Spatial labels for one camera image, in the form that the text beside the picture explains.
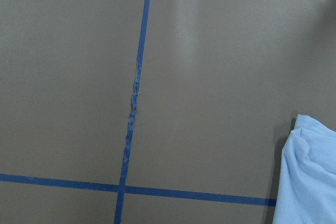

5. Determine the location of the light blue t-shirt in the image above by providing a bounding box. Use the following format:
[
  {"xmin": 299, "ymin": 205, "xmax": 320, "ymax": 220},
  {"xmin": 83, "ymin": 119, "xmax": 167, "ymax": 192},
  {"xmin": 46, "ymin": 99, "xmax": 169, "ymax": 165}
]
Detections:
[{"xmin": 273, "ymin": 114, "xmax": 335, "ymax": 223}]

